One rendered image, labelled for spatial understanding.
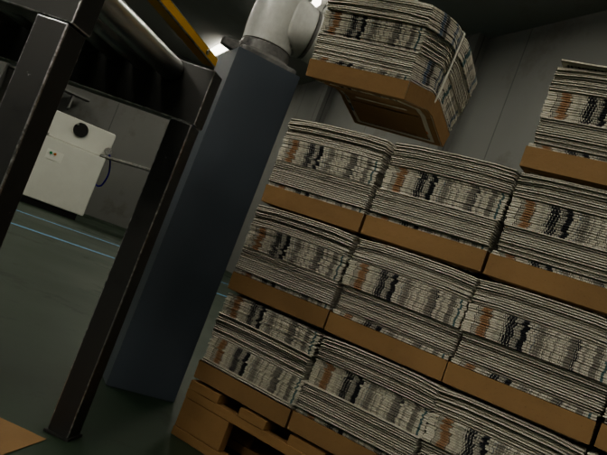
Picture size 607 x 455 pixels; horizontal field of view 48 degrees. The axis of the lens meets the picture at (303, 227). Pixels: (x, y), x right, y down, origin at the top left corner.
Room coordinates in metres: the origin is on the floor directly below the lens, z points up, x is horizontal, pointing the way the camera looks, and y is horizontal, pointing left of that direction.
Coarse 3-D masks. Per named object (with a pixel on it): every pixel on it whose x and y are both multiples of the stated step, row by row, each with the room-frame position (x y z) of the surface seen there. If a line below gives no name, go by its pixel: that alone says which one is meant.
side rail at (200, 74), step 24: (0, 24) 1.46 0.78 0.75; (0, 48) 1.46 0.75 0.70; (72, 72) 1.42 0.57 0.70; (96, 72) 1.41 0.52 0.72; (120, 72) 1.40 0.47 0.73; (144, 72) 1.39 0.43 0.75; (192, 72) 1.37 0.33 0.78; (216, 72) 1.37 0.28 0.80; (120, 96) 1.40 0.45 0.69; (144, 96) 1.39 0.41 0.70; (168, 96) 1.38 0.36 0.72; (192, 96) 1.37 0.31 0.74; (192, 120) 1.37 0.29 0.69
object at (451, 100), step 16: (464, 64) 1.74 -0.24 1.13; (448, 80) 1.70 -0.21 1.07; (464, 80) 1.77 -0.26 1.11; (448, 96) 1.73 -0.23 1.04; (464, 96) 1.81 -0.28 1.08; (352, 112) 1.89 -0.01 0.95; (368, 112) 1.83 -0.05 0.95; (384, 112) 1.79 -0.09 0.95; (400, 112) 1.74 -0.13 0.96; (448, 112) 1.77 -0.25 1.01; (384, 128) 1.87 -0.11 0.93; (400, 128) 1.82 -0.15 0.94; (416, 128) 1.77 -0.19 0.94; (432, 128) 1.74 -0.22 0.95; (448, 128) 1.80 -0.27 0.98
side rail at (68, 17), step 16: (0, 0) 0.90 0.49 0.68; (16, 0) 0.89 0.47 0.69; (32, 0) 0.89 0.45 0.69; (48, 0) 0.88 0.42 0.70; (64, 0) 0.88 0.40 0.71; (80, 0) 0.88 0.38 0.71; (96, 0) 0.90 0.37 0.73; (32, 16) 0.92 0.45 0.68; (64, 16) 0.88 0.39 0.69; (80, 16) 0.89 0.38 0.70; (96, 16) 0.92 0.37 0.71; (80, 32) 0.91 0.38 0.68
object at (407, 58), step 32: (352, 0) 1.60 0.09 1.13; (384, 0) 1.56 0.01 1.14; (320, 32) 1.66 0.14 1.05; (352, 32) 1.61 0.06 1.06; (384, 32) 1.56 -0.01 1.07; (416, 32) 1.52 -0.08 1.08; (448, 32) 1.59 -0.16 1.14; (352, 64) 1.61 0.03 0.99; (384, 64) 1.57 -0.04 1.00; (416, 64) 1.54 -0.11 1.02; (384, 96) 1.58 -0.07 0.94
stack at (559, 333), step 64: (320, 128) 1.61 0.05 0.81; (320, 192) 1.58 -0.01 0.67; (384, 192) 1.49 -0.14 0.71; (448, 192) 1.43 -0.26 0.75; (512, 192) 1.36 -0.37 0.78; (576, 192) 1.28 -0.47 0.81; (256, 256) 1.63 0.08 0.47; (320, 256) 1.54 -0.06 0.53; (384, 256) 1.46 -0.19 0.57; (512, 256) 1.32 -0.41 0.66; (576, 256) 1.26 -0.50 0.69; (256, 320) 1.61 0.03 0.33; (384, 320) 1.44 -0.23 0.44; (448, 320) 1.36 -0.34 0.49; (512, 320) 1.29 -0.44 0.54; (576, 320) 1.24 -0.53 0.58; (192, 384) 1.65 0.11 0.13; (256, 384) 1.57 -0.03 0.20; (320, 384) 1.48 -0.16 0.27; (384, 384) 1.41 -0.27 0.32; (512, 384) 1.28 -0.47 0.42; (576, 384) 1.22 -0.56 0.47; (256, 448) 1.72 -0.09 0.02; (320, 448) 1.47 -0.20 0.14; (384, 448) 1.38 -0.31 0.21; (448, 448) 1.31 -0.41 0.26; (512, 448) 1.26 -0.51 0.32; (576, 448) 1.20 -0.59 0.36
